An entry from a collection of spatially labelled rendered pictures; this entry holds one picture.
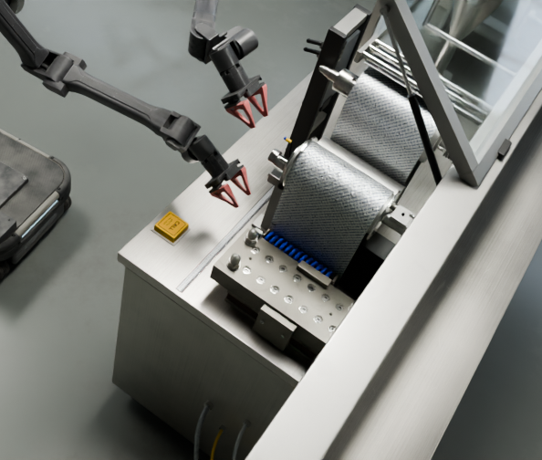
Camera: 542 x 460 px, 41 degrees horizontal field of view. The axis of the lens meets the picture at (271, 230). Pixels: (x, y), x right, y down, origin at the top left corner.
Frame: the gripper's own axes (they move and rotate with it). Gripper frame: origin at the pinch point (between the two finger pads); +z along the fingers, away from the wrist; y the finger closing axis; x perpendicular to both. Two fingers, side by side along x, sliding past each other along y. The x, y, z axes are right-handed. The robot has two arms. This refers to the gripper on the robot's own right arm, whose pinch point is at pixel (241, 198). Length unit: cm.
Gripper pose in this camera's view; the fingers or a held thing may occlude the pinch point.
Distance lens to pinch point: 193.5
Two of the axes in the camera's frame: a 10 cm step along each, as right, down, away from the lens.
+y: -5.3, 6.0, -6.0
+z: 5.9, 7.7, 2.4
